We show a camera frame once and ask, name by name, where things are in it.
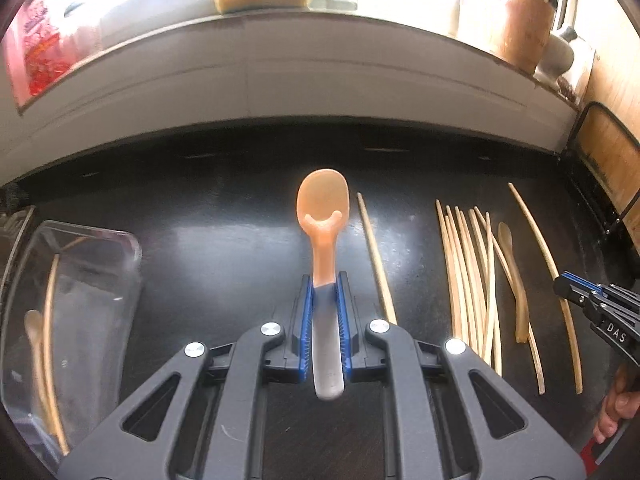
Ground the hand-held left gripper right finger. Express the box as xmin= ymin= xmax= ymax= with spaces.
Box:
xmin=336 ymin=271 xmax=587 ymax=480

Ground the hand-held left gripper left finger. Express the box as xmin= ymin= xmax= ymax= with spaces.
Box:
xmin=59 ymin=274 xmax=314 ymax=480

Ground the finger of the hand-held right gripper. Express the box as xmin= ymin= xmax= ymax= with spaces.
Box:
xmin=561 ymin=271 xmax=640 ymax=307
xmin=553 ymin=279 xmax=591 ymax=307

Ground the pale bamboo chopstick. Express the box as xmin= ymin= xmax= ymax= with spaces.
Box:
xmin=42 ymin=237 xmax=91 ymax=456
xmin=356 ymin=192 xmax=398 ymax=326
xmin=508 ymin=182 xmax=584 ymax=395

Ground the small wooden spoon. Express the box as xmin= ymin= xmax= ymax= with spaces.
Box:
xmin=496 ymin=222 xmax=532 ymax=345

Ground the group of wooden chopsticks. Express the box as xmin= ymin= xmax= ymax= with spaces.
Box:
xmin=434 ymin=200 xmax=547 ymax=397

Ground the orange spoon with pale handle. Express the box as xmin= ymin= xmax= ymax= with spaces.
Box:
xmin=296 ymin=168 xmax=350 ymax=402

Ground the clear plastic container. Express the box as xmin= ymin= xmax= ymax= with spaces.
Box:
xmin=0 ymin=220 xmax=143 ymax=478

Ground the person's right hand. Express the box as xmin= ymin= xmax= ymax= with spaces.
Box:
xmin=597 ymin=364 xmax=635 ymax=445

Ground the black metal rack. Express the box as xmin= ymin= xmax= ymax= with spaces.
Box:
xmin=564 ymin=101 xmax=640 ymax=241

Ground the grey ceramic teapot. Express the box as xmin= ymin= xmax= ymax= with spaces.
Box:
xmin=536 ymin=26 xmax=592 ymax=82

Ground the bamboo utensil holder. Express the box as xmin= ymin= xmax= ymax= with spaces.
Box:
xmin=491 ymin=0 xmax=559 ymax=75

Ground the black scouring pad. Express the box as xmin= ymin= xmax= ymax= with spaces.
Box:
xmin=0 ymin=184 xmax=22 ymax=212

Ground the red printed bag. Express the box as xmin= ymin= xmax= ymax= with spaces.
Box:
xmin=7 ymin=0 xmax=103 ymax=113

